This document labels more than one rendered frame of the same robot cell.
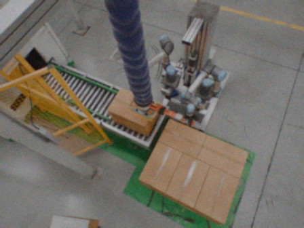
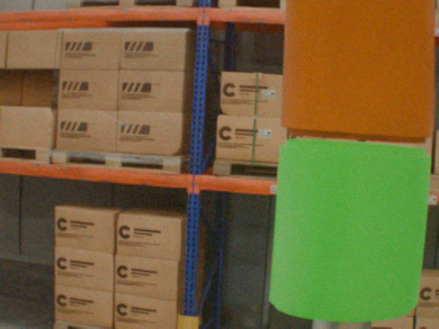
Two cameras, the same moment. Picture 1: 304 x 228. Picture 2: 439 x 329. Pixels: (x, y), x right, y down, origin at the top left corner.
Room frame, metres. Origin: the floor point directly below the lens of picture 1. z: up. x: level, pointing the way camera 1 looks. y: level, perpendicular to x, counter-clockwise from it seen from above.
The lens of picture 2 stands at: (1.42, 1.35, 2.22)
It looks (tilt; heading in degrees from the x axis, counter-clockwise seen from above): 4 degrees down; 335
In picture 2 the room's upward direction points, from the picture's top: 3 degrees clockwise
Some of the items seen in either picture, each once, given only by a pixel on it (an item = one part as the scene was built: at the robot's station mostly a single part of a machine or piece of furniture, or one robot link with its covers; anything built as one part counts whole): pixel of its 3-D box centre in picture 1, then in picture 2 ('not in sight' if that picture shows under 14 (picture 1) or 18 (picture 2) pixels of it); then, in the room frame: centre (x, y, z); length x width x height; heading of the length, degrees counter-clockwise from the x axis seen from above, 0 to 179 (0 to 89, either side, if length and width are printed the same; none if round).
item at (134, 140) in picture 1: (84, 116); not in sight; (1.70, 1.06, 0.50); 2.31 x 0.05 x 0.19; 53
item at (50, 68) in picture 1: (62, 128); not in sight; (1.28, 1.17, 1.05); 0.87 x 0.10 x 2.10; 105
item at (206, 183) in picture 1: (192, 168); not in sight; (0.60, -0.43, 0.34); 1.20 x 1.00 x 0.40; 53
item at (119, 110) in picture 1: (134, 112); not in sight; (1.47, 0.23, 0.75); 0.60 x 0.40 x 0.40; 54
